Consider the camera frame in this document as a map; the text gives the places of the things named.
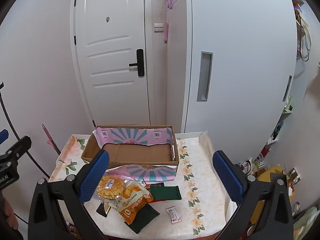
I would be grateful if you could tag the white light switch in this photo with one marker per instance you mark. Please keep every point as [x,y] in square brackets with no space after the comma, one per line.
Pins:
[158,27]

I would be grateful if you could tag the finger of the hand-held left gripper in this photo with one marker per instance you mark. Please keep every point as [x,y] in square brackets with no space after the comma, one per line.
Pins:
[3,136]
[21,146]

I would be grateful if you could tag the round noodle snack packet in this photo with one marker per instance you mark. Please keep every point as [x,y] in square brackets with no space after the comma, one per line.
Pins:
[110,186]

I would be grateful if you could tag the light green cloth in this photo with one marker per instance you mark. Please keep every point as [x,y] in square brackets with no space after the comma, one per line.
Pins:
[308,221]

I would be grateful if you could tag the printed cardboard box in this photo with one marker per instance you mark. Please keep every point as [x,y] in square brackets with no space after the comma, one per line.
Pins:
[140,153]

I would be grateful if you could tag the orange bread packet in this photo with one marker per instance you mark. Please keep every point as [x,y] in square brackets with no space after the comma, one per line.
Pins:
[133,202]

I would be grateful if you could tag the white open shelf unit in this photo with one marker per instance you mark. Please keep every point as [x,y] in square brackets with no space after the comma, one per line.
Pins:
[287,115]

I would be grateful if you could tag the yellow bag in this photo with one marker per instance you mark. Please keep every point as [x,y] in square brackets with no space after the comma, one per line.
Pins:
[271,173]

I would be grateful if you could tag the white panelled door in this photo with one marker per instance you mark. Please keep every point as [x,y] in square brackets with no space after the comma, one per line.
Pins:
[110,55]

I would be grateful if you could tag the small white pink sachet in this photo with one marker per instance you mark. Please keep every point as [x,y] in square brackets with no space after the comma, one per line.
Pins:
[173,215]

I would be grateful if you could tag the person's left hand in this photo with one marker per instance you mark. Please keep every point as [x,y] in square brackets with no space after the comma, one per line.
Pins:
[9,213]

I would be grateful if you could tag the black gold snack packet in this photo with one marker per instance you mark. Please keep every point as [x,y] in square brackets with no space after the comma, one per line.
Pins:
[102,208]

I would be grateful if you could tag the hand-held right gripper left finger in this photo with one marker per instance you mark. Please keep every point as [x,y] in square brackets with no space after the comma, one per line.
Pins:
[95,177]

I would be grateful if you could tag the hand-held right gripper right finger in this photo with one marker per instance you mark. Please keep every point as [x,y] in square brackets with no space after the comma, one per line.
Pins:
[227,177]

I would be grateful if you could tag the small black packet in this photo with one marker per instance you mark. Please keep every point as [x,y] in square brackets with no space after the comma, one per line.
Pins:
[157,185]

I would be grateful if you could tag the dark green snack packet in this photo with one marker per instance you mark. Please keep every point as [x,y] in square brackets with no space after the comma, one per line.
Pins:
[146,221]
[166,193]

